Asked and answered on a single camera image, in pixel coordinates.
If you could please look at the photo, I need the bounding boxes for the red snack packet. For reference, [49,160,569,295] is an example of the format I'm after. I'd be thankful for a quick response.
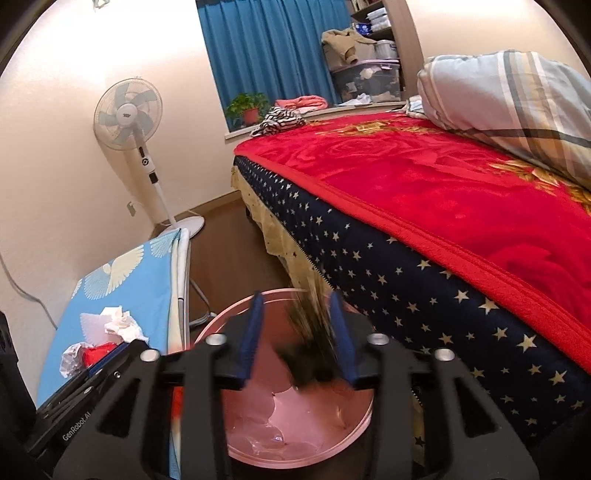
[82,342,117,368]

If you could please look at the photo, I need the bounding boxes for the white paper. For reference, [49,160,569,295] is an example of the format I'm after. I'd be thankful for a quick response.
[100,306,149,343]

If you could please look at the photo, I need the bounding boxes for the white foam net sheet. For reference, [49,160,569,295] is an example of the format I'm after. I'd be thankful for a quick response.
[80,313,122,346]

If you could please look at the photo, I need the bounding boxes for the black star patterned cloth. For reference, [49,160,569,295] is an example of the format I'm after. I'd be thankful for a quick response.
[273,278,339,389]

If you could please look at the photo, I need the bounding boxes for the pink plastic trash bin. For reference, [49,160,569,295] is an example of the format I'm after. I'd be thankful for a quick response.
[221,288,374,470]

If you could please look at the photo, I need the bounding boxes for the navy star bed sheet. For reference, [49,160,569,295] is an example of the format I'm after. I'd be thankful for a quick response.
[230,155,591,444]

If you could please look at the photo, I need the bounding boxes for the blue patterned ironing board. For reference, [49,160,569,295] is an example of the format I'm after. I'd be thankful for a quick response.
[35,227,191,480]

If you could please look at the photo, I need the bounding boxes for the red floral blanket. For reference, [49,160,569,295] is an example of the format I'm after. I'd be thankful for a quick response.
[235,113,590,367]

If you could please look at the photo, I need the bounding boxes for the white standing fan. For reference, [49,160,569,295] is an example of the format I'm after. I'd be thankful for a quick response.
[93,77,205,239]

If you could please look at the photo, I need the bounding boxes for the striped plaid pillow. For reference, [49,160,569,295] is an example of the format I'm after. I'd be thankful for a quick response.
[417,50,590,187]

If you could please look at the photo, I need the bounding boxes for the zebra striped cloth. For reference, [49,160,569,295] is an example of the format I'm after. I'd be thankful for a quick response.
[250,106,307,137]

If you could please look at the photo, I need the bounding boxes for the pink folded clothes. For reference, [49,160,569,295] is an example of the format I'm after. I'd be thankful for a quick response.
[274,95,329,115]

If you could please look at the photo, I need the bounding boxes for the clear storage bin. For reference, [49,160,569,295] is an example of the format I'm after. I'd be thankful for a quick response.
[332,60,402,103]

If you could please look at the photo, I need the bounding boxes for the potted green plant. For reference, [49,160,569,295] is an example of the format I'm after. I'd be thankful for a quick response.
[225,92,270,131]

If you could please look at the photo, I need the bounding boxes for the beige jacket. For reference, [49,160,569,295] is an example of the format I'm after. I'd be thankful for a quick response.
[321,27,376,64]

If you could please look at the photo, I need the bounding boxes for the wooden bookshelf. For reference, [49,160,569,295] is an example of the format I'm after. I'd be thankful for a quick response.
[349,0,424,100]

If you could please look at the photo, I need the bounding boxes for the blue window curtain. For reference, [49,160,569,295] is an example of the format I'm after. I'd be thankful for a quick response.
[197,0,351,109]

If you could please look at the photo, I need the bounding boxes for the grey wall cable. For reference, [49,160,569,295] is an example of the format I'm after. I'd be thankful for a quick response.
[0,252,59,331]

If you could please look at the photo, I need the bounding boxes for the wall power plug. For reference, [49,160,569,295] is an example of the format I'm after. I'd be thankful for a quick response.
[126,202,136,217]

